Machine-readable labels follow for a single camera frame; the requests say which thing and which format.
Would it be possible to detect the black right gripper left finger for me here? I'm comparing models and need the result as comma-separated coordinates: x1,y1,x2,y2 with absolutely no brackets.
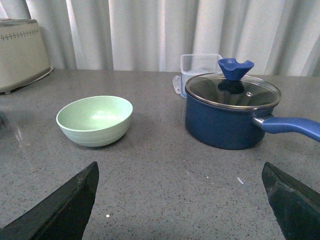
0,161,99,240

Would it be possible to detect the clear plastic container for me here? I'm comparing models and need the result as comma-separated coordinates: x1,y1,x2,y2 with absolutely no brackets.
172,53,222,98

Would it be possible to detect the glass lid blue knob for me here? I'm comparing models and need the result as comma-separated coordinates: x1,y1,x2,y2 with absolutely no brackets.
185,58,281,110

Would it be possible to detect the light green bowl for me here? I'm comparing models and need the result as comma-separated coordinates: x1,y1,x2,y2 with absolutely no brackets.
56,95,133,147

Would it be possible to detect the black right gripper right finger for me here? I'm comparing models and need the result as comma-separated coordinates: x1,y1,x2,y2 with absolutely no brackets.
261,162,320,240

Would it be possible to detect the cream toaster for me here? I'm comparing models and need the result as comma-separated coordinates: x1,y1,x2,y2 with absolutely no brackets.
0,18,53,94

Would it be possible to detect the dark blue saucepan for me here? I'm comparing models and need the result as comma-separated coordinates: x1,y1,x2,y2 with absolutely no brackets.
185,97,320,150

